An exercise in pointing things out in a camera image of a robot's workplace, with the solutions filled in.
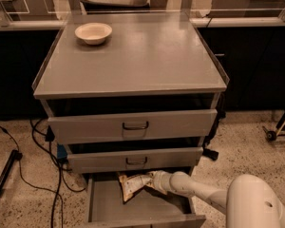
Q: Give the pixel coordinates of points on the grey bottom drawer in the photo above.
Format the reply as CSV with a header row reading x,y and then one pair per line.
x,y
147,209

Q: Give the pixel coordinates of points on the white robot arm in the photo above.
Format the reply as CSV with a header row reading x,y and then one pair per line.
x,y
249,202

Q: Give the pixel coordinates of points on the grey drawer cabinet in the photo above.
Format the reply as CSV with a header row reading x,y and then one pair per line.
x,y
151,62

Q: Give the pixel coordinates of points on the black floor stand bar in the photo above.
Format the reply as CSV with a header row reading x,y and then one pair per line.
x,y
15,155

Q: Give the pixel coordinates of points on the grey middle drawer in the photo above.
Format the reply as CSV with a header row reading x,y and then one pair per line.
x,y
134,160

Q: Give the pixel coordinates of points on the black caster wheel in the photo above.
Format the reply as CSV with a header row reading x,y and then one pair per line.
x,y
211,154

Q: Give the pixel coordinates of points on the brown yellow chip bag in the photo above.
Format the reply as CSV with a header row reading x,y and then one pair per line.
x,y
131,185

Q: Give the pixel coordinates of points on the white paper bowl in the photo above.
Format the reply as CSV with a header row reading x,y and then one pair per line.
x,y
93,33

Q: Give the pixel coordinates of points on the grey top drawer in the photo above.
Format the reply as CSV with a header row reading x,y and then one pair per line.
x,y
132,126

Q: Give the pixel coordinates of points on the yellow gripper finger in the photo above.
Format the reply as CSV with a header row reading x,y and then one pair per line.
x,y
151,185

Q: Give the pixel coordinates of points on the grey drawer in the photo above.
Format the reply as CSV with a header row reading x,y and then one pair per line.
x,y
134,160
132,126
147,209

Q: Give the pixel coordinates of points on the black wheeled cart base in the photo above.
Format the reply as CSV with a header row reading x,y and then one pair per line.
x,y
272,135

